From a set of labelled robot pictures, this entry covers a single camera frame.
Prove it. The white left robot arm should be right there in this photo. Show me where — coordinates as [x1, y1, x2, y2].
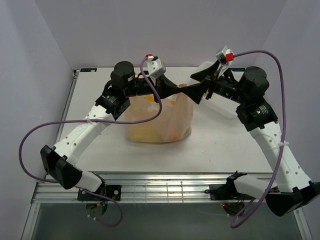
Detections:
[40, 55, 175, 200]

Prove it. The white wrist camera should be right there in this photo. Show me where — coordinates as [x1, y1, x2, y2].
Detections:
[146, 54, 166, 79]
[215, 45, 235, 76]

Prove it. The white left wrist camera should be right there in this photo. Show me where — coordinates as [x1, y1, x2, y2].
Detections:
[146, 54, 166, 79]

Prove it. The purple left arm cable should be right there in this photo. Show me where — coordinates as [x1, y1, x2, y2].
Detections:
[19, 56, 163, 228]

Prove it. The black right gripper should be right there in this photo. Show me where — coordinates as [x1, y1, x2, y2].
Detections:
[179, 60, 248, 105]

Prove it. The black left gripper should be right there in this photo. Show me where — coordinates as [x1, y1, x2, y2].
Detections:
[125, 73, 181, 104]

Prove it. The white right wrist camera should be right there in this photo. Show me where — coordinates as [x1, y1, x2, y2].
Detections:
[215, 45, 235, 76]

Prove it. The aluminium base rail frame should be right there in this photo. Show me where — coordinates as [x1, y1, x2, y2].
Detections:
[21, 66, 313, 240]

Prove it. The white plastic basket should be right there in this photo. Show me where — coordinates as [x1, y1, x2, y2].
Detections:
[197, 61, 245, 119]

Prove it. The banana print plastic bag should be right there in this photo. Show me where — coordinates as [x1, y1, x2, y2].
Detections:
[124, 93, 194, 144]

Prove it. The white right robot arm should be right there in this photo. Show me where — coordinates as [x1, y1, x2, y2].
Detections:
[190, 61, 320, 217]

